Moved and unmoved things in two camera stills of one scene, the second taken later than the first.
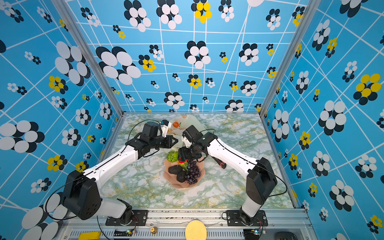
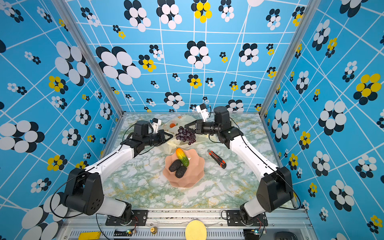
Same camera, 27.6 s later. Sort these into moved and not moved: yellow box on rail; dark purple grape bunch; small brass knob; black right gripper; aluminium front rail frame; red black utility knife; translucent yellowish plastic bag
Moved: black right gripper; dark purple grape bunch; translucent yellowish plastic bag
Not moved: red black utility knife; yellow box on rail; aluminium front rail frame; small brass knob
